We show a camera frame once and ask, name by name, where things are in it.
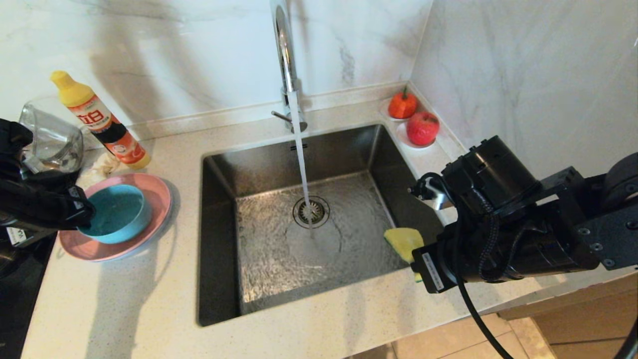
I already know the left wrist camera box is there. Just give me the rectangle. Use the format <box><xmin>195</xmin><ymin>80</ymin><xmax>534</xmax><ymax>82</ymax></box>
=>
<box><xmin>0</xmin><ymin>118</ymin><xmax>35</xmax><ymax>173</ymax></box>

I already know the yellow green sponge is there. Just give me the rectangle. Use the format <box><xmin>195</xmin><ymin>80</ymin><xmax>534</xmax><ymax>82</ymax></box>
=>
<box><xmin>383</xmin><ymin>227</ymin><xmax>425</xmax><ymax>283</ymax></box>

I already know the chrome faucet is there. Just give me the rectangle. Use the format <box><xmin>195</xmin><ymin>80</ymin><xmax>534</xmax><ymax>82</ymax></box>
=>
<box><xmin>269</xmin><ymin>0</ymin><xmax>308</xmax><ymax>134</ymax></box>

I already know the blue bowl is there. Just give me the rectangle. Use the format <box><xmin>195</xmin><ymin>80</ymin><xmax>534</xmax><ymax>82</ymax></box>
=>
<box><xmin>77</xmin><ymin>184</ymin><xmax>153</xmax><ymax>245</ymax></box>

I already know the braided black arm cable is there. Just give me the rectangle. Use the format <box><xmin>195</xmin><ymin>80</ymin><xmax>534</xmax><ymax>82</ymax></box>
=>
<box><xmin>478</xmin><ymin>198</ymin><xmax>501</xmax><ymax>281</ymax></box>

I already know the orange dish soap bottle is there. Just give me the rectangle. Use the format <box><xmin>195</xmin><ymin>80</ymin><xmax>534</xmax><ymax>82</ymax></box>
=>
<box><xmin>50</xmin><ymin>70</ymin><xmax>152</xmax><ymax>171</ymax></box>

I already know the stainless steel sink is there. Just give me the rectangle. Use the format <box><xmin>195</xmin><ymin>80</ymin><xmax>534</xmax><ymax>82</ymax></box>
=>
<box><xmin>197</xmin><ymin>125</ymin><xmax>447</xmax><ymax>328</ymax></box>

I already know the pink plate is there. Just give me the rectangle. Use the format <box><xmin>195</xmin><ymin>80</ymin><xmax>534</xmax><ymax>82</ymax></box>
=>
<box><xmin>58</xmin><ymin>173</ymin><xmax>173</xmax><ymax>263</ymax></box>

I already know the wooden cabinet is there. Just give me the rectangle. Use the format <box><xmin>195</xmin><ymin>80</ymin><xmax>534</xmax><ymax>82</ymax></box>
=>
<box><xmin>498</xmin><ymin>272</ymin><xmax>638</xmax><ymax>359</ymax></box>

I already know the black induction cooktop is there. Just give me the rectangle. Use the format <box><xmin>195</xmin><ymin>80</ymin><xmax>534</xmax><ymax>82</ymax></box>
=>
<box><xmin>0</xmin><ymin>232</ymin><xmax>58</xmax><ymax>359</ymax></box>

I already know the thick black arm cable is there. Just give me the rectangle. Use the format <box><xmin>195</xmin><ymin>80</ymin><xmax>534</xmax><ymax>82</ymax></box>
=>
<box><xmin>408</xmin><ymin>172</ymin><xmax>515</xmax><ymax>359</ymax></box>

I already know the orange toy pumpkin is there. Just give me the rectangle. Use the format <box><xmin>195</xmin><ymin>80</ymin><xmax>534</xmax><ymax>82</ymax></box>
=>
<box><xmin>388</xmin><ymin>88</ymin><xmax>419</xmax><ymax>120</ymax></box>

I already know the small white dish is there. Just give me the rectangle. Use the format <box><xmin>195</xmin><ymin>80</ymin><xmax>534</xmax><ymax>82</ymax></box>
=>
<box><xmin>379</xmin><ymin>97</ymin><xmax>418</xmax><ymax>122</ymax></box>
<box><xmin>396</xmin><ymin>122</ymin><xmax>436</xmax><ymax>150</ymax></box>

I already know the grey plate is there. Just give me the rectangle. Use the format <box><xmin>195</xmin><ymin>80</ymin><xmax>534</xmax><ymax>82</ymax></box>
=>
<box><xmin>107</xmin><ymin>180</ymin><xmax>180</xmax><ymax>264</ymax></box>

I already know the clear glass jug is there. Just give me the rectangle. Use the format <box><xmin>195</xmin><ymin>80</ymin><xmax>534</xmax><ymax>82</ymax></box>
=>
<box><xmin>19</xmin><ymin>101</ymin><xmax>85</xmax><ymax>175</ymax></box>

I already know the metal drain strainer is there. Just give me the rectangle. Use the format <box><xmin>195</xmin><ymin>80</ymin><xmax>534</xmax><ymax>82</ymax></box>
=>
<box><xmin>292</xmin><ymin>195</ymin><xmax>331</xmax><ymax>230</ymax></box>

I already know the red toy apple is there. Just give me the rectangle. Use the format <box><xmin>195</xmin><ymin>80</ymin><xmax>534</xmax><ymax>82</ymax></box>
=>
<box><xmin>407</xmin><ymin>111</ymin><xmax>441</xmax><ymax>147</ymax></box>

